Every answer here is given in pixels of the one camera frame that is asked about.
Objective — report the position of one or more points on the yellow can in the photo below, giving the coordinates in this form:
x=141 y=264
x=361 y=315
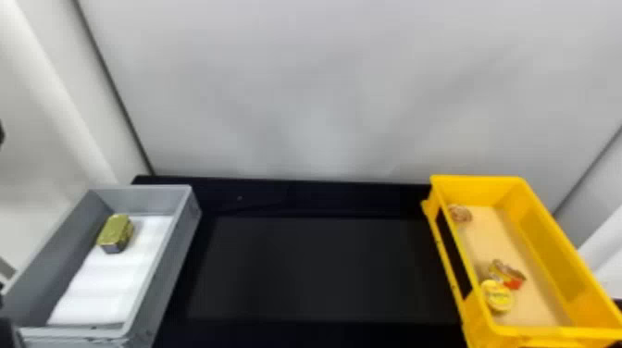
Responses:
x=497 y=295

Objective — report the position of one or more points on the yellow crate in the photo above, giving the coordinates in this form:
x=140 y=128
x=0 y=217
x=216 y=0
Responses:
x=549 y=233

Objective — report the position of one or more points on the white foam liner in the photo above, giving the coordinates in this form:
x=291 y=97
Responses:
x=111 y=282

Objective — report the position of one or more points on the grey crate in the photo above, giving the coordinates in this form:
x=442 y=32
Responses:
x=73 y=228

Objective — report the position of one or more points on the beige round can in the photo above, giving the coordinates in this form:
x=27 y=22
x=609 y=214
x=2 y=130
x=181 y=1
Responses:
x=460 y=213

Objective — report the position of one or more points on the red round can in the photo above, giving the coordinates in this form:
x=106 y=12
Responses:
x=508 y=274

